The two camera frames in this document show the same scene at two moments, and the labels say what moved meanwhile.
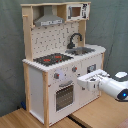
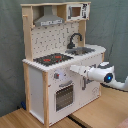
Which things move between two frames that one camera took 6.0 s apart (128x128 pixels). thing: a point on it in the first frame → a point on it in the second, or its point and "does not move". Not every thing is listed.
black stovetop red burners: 50,59 does not move
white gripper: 92,80 → 81,70
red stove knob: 56,75 does not move
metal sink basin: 80,51 does not move
